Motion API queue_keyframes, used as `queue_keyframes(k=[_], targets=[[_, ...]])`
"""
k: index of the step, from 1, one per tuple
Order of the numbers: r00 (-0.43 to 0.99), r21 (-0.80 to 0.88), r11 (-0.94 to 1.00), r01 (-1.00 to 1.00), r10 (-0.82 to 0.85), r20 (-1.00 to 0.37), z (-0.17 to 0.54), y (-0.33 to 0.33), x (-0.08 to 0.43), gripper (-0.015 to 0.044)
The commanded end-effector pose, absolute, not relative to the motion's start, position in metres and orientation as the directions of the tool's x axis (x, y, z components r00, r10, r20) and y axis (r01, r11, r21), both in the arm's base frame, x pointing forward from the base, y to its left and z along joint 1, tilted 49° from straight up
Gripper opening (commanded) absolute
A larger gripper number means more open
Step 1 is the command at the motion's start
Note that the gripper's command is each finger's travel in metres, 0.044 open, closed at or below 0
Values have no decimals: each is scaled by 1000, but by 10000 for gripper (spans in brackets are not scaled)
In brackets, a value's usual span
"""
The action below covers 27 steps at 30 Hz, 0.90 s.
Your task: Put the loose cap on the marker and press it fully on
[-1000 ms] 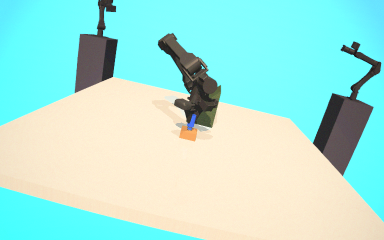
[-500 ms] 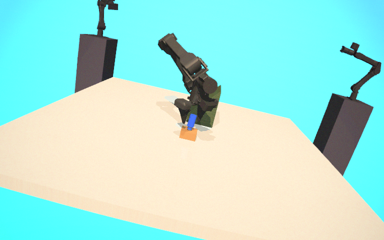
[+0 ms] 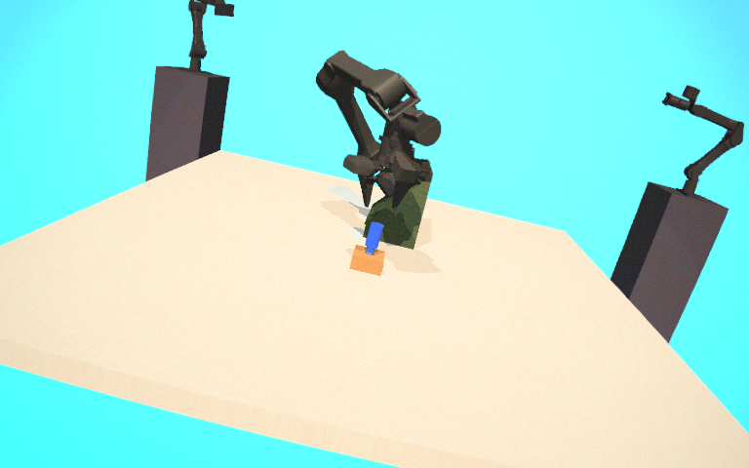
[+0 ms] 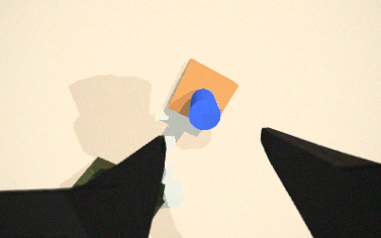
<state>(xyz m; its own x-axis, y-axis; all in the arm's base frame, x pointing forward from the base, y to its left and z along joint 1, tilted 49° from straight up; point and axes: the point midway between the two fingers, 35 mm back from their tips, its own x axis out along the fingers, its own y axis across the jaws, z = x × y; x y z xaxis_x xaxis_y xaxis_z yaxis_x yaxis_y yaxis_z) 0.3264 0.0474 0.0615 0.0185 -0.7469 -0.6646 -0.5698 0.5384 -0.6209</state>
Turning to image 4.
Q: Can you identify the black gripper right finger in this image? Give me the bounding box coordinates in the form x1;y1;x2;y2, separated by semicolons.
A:
260;127;381;238

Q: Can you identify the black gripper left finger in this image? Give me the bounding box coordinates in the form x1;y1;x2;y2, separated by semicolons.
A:
0;135;167;238

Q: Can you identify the orange block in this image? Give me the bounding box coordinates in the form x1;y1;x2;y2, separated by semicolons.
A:
168;58;239;117

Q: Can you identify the blue marker cap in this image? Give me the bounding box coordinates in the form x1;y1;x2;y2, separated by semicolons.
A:
189;89;221;130

